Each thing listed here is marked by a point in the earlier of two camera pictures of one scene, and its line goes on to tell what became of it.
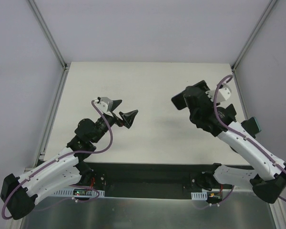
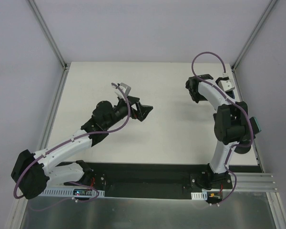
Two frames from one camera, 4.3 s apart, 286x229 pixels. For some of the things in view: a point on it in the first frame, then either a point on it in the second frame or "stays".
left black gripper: [117, 116] -> [133, 108]
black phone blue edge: [251, 126] stays
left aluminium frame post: [48, 33] stays
